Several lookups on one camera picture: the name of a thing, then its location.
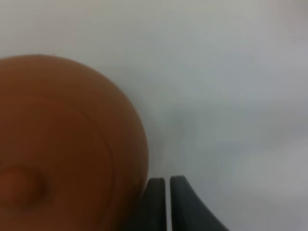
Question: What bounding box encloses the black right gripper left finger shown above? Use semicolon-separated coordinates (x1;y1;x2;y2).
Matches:
125;178;167;231

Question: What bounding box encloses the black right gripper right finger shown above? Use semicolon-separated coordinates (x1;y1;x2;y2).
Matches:
170;176;228;231

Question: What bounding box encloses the brown clay teapot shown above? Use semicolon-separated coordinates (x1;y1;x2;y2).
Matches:
0;55;148;231

